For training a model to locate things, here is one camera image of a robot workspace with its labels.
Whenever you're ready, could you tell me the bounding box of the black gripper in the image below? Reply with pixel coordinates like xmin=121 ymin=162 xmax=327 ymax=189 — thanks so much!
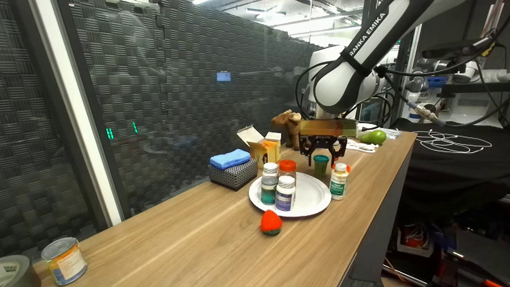
xmin=298 ymin=117 xmax=359 ymax=165

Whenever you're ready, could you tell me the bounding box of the green tub teal lid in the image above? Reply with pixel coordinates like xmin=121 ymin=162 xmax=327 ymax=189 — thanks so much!
xmin=311 ymin=154 xmax=332 ymax=181

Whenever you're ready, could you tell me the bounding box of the brown spice jar orange lid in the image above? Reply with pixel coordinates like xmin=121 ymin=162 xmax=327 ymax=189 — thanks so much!
xmin=278 ymin=158 xmax=300 ymax=181

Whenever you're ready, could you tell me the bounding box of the white bottle purple label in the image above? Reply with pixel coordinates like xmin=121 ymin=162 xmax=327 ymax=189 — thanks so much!
xmin=274 ymin=174 xmax=297 ymax=213

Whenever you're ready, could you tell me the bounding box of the dark green label bottle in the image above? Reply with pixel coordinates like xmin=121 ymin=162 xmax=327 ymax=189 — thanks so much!
xmin=260 ymin=182 xmax=278 ymax=206

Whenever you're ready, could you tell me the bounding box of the white paper plate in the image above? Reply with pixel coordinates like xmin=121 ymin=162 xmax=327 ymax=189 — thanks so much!
xmin=247 ymin=171 xmax=333 ymax=220

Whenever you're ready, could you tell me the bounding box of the white bottle green label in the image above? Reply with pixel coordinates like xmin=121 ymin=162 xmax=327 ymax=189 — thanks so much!
xmin=329 ymin=162 xmax=351 ymax=201

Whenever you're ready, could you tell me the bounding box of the brown plush moose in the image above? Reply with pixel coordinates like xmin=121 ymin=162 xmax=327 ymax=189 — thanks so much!
xmin=271 ymin=109 xmax=306 ymax=150

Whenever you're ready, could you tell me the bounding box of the green toy pear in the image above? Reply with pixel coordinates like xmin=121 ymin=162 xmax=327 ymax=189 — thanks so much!
xmin=359 ymin=130 xmax=388 ymax=147

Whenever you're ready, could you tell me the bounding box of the yellow open tea box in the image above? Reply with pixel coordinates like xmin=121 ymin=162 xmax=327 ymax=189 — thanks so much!
xmin=236 ymin=125 xmax=284 ymax=173

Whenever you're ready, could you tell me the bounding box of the red toy strawberry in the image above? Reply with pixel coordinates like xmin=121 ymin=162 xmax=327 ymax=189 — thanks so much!
xmin=258 ymin=208 xmax=284 ymax=238

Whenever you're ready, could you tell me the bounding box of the blue sponge cloth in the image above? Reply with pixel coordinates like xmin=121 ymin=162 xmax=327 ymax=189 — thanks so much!
xmin=209 ymin=147 xmax=252 ymax=173

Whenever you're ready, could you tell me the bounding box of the black covered side table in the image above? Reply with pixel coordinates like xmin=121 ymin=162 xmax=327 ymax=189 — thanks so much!
xmin=396 ymin=118 xmax=510 ymax=193

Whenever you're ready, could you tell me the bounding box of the red white box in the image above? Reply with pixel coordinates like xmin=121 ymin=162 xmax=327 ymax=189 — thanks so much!
xmin=397 ymin=222 xmax=435 ymax=260

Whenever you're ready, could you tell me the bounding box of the white lab equipment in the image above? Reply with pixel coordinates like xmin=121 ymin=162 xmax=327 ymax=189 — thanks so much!
xmin=405 ymin=55 xmax=507 ymax=130

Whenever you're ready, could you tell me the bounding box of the tin can with label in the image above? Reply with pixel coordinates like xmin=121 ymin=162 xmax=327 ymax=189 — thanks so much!
xmin=40 ymin=236 xmax=90 ymax=287

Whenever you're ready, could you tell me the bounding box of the white coiled cable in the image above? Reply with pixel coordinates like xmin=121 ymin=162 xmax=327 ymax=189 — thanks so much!
xmin=415 ymin=130 xmax=494 ymax=157

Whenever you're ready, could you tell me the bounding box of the white window frame post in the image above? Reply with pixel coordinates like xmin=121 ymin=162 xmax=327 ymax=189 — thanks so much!
xmin=29 ymin=0 xmax=126 ymax=228

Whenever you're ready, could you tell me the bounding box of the grey duct tape roll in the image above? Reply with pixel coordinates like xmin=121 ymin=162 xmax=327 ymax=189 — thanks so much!
xmin=0 ymin=254 xmax=43 ymax=287

